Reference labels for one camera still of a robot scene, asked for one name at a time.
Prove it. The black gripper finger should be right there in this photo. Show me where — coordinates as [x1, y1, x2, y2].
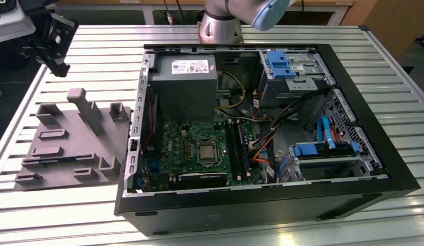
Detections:
[47, 58, 69, 77]

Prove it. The RAM stick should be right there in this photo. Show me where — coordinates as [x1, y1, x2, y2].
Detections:
[25, 153, 96, 164]

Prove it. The black RAM slot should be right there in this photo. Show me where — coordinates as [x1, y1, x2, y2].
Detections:
[226, 120, 242, 181]

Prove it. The grey parts rack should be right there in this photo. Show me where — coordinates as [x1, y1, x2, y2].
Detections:
[13, 88, 135, 192]

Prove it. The grey power supply unit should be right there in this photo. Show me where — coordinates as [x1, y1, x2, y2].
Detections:
[148, 55, 220, 122]

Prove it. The green motherboard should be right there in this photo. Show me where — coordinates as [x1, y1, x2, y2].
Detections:
[140, 120, 268, 192]

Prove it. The blue board connector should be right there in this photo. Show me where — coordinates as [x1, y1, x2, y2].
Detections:
[146, 160, 162, 175]

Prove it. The CPU socket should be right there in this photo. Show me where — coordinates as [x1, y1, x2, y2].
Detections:
[193, 138, 224, 169]

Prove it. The silver CPU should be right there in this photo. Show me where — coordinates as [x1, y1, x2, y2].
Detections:
[197, 145, 218, 165]

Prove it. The black graphics card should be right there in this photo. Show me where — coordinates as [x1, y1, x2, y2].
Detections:
[170, 172, 229, 190]

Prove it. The blue drive bay latch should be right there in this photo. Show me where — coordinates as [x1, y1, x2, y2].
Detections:
[266, 51, 298, 79]

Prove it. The metal drive cage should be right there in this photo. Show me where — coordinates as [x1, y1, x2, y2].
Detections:
[257, 50, 336, 108]

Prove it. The hard disk in blue carrier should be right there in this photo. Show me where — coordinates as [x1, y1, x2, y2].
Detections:
[289, 142, 361, 158]

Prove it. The black open PC case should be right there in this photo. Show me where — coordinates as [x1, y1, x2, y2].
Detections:
[113, 43, 422, 236]

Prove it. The metal disk bay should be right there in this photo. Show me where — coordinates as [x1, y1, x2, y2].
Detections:
[288, 143, 386, 180]

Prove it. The wooden cabinet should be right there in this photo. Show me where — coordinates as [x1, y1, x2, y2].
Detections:
[341, 0, 424, 59]

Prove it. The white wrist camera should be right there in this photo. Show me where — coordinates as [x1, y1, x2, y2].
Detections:
[0, 0, 37, 43]

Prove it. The red wire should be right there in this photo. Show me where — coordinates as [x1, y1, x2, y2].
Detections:
[146, 98, 154, 144]

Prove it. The hanging cable with plug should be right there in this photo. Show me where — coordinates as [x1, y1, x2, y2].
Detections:
[165, 0, 184, 26]

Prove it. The yellow and black wire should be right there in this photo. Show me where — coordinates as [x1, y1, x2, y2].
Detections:
[214, 71, 246, 111]

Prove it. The orange wire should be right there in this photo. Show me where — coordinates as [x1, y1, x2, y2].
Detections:
[252, 128, 277, 165]

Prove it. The black cable bundle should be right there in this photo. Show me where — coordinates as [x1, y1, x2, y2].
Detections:
[249, 88, 330, 149]

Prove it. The blue flat data wire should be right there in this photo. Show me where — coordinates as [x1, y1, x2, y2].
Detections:
[316, 116, 337, 149]

